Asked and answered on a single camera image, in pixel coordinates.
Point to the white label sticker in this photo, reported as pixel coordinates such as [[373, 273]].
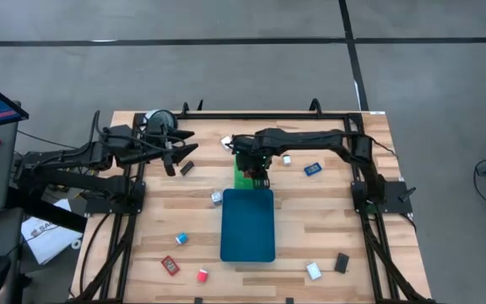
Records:
[[377, 112]]

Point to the black metal table frame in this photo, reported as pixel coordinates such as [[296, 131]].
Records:
[[268, 115]]

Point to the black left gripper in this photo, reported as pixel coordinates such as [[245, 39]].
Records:
[[142, 156]]

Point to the blue and white charger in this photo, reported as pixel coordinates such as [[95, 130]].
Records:
[[181, 238]]

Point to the red charger cube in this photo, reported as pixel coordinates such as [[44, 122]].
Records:
[[202, 275]]

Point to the small white charger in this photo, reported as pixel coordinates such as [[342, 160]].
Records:
[[286, 159]]

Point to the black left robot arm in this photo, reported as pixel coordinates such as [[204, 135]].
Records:
[[66, 158]]

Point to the blue card box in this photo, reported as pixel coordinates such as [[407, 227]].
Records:
[[312, 169]]

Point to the silver white charger cube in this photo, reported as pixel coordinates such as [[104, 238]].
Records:
[[216, 198]]

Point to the green card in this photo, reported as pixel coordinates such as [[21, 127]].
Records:
[[239, 179]]

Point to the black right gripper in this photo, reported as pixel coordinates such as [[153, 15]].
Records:
[[253, 152]]

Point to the red card box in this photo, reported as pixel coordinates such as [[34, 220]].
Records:
[[170, 265]]

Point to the blue rectangular tray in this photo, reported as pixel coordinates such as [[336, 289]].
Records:
[[247, 228]]

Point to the flat white power adapter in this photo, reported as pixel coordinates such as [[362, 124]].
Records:
[[314, 271]]

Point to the large white charger cube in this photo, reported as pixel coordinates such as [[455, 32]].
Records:
[[225, 142]]

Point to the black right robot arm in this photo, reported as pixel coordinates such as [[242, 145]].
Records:
[[310, 138]]

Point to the black rectangular box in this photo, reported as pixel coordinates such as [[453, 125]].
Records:
[[341, 262], [187, 168]]

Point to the white printed paper sheet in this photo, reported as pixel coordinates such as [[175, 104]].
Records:
[[53, 240]]

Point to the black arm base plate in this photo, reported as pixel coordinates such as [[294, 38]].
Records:
[[99, 207], [395, 202]]

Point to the black stand beam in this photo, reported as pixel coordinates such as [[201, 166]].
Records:
[[49, 213]]

